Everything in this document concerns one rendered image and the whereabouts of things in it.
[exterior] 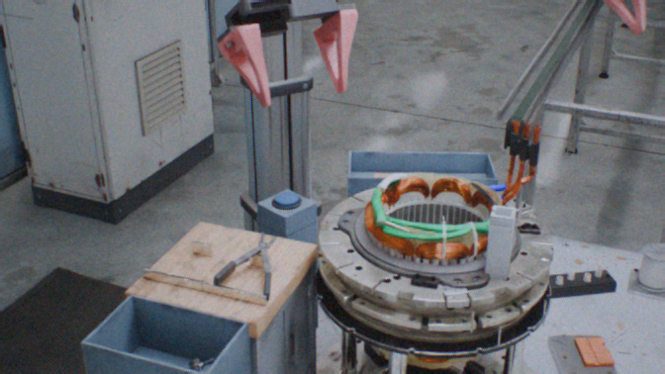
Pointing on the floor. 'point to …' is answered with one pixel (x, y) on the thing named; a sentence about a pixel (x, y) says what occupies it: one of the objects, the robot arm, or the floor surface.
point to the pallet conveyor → (583, 26)
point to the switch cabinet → (108, 98)
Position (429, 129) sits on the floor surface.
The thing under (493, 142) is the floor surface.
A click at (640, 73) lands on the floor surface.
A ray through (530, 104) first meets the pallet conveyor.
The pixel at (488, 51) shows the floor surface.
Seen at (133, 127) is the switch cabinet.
